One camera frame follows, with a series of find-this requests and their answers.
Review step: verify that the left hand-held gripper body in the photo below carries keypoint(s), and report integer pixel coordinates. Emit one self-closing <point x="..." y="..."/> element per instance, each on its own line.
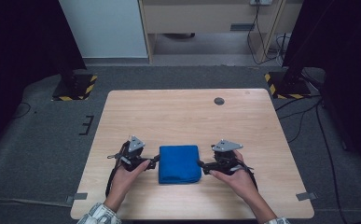
<point x="136" y="144"/>

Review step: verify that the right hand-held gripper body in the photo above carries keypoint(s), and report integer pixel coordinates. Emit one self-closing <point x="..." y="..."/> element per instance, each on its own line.
<point x="226" y="145"/>

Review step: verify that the blue cloth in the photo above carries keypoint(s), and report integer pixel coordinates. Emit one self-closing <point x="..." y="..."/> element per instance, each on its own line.
<point x="178" y="165"/>

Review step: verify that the person's right hand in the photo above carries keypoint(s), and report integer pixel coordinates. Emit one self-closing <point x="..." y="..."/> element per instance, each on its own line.
<point x="238" y="183"/>

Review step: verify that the person's left hand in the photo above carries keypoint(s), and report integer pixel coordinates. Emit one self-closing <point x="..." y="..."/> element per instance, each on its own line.
<point x="123" y="183"/>

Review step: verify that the grey round table grommet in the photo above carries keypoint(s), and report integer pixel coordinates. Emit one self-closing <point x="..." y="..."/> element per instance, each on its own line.
<point x="219" y="101"/>

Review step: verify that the grey tape strip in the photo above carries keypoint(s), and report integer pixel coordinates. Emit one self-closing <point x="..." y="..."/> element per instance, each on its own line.
<point x="306" y="196"/>
<point x="77" y="197"/>

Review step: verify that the black striped stand base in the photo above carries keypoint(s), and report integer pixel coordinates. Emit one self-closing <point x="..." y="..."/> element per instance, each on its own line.
<point x="288" y="87"/>
<point x="75" y="88"/>

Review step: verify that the white panel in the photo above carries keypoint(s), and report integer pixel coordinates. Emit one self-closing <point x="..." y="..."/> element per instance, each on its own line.
<point x="103" y="28"/>

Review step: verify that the light wooden desk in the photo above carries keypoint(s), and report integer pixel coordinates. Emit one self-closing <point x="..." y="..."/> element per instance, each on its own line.
<point x="200" y="17"/>

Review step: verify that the black curtain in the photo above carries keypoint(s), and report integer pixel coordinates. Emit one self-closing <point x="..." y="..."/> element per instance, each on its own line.
<point x="346" y="62"/>
<point x="22" y="46"/>

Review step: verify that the white power strip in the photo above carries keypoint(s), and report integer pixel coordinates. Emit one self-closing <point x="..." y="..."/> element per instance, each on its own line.
<point x="261" y="2"/>

